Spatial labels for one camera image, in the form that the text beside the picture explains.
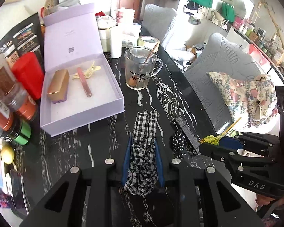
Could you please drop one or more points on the lilac gift box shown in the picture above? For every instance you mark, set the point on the lilac gift box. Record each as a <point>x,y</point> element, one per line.
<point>72,44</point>

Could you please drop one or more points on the pink nail file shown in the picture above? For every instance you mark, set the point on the pink nail file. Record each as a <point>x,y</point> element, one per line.
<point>84,82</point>

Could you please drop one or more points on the checkered fabric scrunchie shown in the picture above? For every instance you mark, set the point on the checkered fabric scrunchie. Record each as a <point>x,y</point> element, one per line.
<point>142,173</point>

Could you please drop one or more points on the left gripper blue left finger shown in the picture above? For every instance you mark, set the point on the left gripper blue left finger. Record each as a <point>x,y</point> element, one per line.
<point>126,161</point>

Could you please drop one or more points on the green lidded jar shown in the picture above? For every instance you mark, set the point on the green lidded jar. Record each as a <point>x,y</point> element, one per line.
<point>20,132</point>

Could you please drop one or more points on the gold rectangular box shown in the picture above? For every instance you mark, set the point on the gold rectangular box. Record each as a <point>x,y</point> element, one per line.
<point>58,88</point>

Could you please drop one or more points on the grey leaf chair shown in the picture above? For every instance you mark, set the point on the grey leaf chair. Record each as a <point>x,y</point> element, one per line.
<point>220,55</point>
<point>160,23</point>

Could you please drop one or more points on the white lidded jar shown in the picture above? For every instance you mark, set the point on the white lidded jar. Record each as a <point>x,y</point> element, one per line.
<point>105,23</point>

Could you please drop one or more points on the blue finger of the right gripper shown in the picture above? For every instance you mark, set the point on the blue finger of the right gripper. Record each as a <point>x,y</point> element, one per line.
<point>230,143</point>

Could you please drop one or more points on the red canister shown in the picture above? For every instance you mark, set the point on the red canister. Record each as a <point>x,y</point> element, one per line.
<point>28,72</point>

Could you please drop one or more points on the pink stacked bowls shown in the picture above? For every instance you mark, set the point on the pink stacked bowls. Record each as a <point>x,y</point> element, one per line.
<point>125,16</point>

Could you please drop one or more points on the black coffee bag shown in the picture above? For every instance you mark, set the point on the black coffee bag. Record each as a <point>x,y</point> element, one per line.
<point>23,38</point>

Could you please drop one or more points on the glass mug with stick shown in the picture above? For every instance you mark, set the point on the glass mug with stick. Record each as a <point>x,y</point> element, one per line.
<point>141,63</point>

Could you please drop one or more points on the cream plastic hair clip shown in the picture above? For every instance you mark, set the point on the cream plastic hair clip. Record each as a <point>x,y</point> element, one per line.
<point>89,72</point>

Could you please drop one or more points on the black polka dot clip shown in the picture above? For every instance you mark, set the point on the black polka dot clip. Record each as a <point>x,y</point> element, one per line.
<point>177,143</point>

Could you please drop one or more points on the brown spice jar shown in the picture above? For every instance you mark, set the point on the brown spice jar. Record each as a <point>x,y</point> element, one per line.
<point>12,92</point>

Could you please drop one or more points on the floral cushion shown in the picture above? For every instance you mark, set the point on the floral cushion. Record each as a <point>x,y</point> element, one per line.
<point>255,101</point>

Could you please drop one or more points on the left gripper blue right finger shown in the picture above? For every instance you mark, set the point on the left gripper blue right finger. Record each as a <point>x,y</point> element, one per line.
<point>159,165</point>

